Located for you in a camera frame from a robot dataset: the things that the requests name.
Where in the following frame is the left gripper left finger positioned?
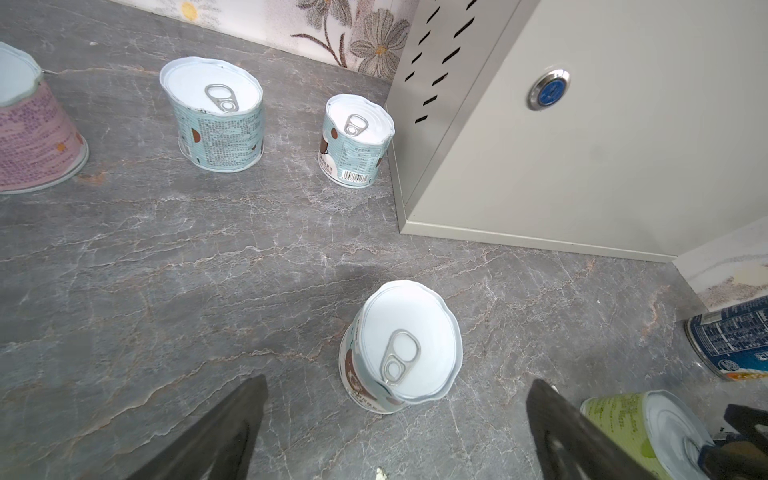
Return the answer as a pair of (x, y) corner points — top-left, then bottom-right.
(130, 375), (268, 479)

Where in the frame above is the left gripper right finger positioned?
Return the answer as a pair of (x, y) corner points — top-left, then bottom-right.
(526, 379), (653, 480)

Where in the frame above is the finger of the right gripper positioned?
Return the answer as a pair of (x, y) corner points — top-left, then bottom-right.
(698, 404), (767, 480)

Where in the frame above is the green label can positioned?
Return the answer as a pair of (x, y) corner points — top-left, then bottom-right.
(580, 390), (714, 479)

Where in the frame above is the teal can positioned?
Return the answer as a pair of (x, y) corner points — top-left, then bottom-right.
(318, 94), (395, 189)
(159, 57), (265, 173)
(338, 280), (463, 415)

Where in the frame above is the blue label can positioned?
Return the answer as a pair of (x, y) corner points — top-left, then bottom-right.
(684, 296), (767, 381)

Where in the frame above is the grey metal cabinet box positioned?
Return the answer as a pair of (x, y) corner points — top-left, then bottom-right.
(386, 1), (767, 262)

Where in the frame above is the pink label can back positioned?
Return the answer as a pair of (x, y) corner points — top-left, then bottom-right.
(1, 43), (90, 195)

